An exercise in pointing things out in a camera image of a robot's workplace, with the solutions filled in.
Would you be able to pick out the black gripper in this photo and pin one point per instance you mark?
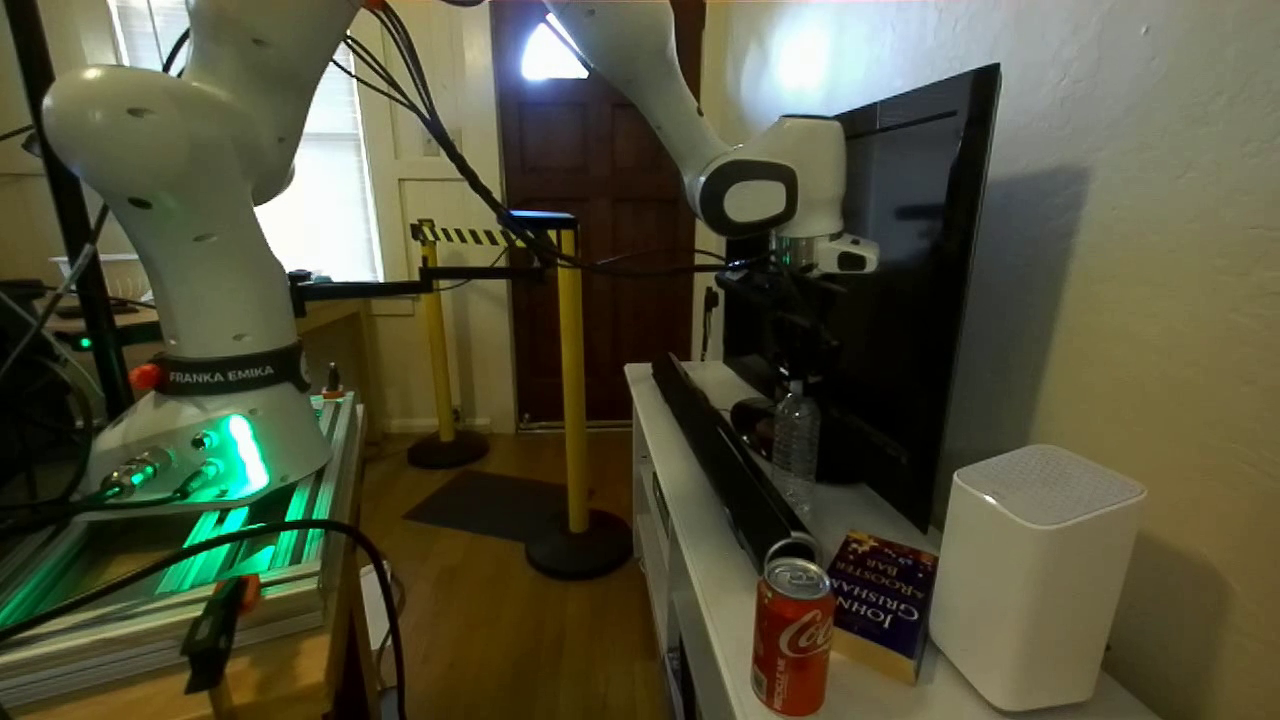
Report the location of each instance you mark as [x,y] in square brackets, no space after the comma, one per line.
[826,254]

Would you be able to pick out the clear plastic bottle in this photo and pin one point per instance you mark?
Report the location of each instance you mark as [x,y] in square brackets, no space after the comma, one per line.
[796,433]

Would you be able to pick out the robot base platform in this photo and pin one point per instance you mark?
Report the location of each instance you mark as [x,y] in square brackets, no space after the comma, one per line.
[109,596]

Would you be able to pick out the black flat screen television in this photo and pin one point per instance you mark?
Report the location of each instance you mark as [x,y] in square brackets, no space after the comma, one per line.
[876,341]

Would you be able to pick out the black soundbar speaker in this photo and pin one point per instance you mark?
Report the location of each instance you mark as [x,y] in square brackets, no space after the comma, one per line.
[759,513]

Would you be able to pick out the brown wooden door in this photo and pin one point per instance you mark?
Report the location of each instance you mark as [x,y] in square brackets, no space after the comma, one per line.
[578,146]

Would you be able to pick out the blue book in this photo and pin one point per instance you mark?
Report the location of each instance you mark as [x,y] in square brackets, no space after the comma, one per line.
[880,602]

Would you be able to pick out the red soda can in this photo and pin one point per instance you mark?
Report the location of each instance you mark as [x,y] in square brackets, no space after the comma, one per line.
[792,634]

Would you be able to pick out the dark floor mat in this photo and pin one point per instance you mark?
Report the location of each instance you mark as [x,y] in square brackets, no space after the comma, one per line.
[493,504]

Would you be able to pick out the yellow stanchion post near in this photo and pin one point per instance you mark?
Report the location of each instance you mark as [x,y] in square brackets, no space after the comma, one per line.
[589,542]

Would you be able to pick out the yellow stanchion post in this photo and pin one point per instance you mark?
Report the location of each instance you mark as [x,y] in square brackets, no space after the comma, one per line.
[450,447]
[589,542]

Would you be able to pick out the yellow stanchion post far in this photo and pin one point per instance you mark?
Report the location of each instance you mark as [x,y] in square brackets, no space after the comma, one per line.
[450,447]

